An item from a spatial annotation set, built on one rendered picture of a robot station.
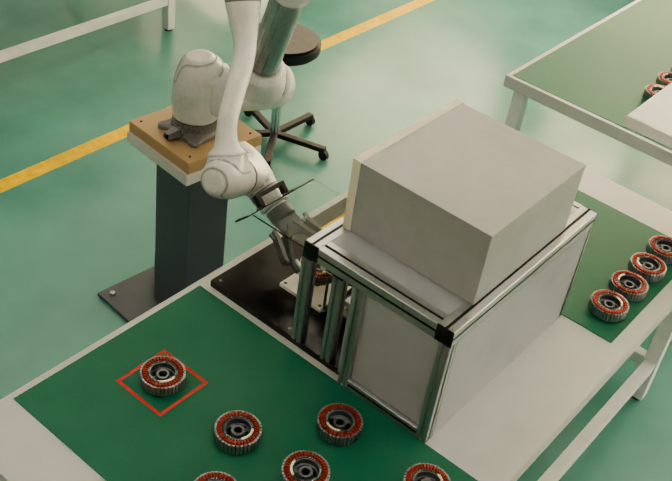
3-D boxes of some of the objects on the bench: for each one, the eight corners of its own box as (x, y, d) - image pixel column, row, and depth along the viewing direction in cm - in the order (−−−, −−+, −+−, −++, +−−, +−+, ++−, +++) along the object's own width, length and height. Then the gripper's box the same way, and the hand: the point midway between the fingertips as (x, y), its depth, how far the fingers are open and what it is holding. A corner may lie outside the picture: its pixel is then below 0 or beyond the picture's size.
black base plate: (210, 286, 278) (210, 279, 276) (354, 197, 320) (355, 192, 318) (338, 375, 256) (339, 369, 255) (474, 268, 298) (476, 262, 297)
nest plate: (279, 286, 278) (279, 282, 277) (314, 263, 288) (314, 259, 287) (319, 313, 271) (320, 309, 270) (354, 288, 281) (354, 285, 280)
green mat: (353, 192, 322) (353, 192, 322) (458, 128, 362) (458, 128, 362) (611, 343, 279) (611, 342, 279) (698, 252, 319) (698, 251, 319)
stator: (203, 438, 235) (204, 427, 232) (235, 412, 242) (236, 401, 240) (239, 464, 230) (240, 453, 228) (270, 436, 237) (271, 425, 235)
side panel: (337, 382, 254) (353, 287, 235) (344, 376, 256) (361, 281, 237) (424, 443, 242) (450, 348, 222) (431, 436, 244) (457, 342, 224)
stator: (133, 370, 249) (133, 360, 246) (176, 360, 253) (177, 349, 251) (147, 402, 241) (147, 392, 239) (191, 391, 246) (192, 380, 243)
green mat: (13, 398, 237) (13, 398, 237) (199, 285, 277) (199, 285, 277) (309, 660, 195) (309, 659, 194) (479, 481, 235) (479, 481, 234)
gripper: (298, 198, 288) (343, 260, 286) (240, 230, 273) (287, 296, 271) (310, 186, 282) (356, 249, 280) (252, 218, 267) (300, 285, 265)
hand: (318, 267), depth 275 cm, fingers closed on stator, 11 cm apart
